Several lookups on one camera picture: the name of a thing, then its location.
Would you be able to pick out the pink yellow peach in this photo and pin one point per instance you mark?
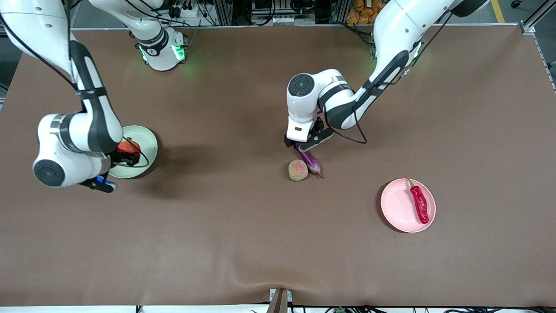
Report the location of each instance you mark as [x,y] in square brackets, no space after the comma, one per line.
[298,170]

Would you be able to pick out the red chili pepper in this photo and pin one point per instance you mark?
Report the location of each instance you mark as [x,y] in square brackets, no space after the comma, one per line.
[420,204]

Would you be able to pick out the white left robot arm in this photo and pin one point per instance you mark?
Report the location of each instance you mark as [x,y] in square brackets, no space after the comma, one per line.
[391,34]

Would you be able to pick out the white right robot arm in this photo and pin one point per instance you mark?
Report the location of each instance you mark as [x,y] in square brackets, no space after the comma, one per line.
[74,130]

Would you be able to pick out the purple eggplant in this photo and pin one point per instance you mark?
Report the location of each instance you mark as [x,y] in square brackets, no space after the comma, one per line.
[312,163]

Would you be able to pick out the light green plate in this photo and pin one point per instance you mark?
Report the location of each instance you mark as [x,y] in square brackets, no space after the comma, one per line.
[145,134]

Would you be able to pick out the grey metal table bracket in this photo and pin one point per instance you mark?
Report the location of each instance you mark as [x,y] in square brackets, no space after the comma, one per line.
[280,302]

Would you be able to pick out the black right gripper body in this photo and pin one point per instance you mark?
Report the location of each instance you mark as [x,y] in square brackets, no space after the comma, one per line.
[118,157]

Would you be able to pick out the aluminium frame post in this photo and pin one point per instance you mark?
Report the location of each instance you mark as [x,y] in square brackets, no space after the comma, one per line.
[536,15]

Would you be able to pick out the white power strip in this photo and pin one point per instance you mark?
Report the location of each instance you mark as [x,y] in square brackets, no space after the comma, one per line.
[186,9]

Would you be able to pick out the red pomegranate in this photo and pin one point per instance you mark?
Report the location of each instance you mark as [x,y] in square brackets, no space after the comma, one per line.
[129,147]

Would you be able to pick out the pile of orange items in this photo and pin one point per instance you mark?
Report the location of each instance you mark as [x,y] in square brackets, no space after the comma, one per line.
[360,13]

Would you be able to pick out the grey electronics box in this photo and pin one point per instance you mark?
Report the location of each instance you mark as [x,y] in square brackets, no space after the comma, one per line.
[278,19]

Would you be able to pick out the pink plate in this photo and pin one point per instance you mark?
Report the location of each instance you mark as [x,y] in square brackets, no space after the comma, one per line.
[397,204]

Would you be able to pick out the brown table cover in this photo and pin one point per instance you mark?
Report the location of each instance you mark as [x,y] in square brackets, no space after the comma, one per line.
[260,239]

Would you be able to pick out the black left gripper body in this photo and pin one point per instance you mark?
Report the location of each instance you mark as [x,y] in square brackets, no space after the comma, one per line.
[288,142]

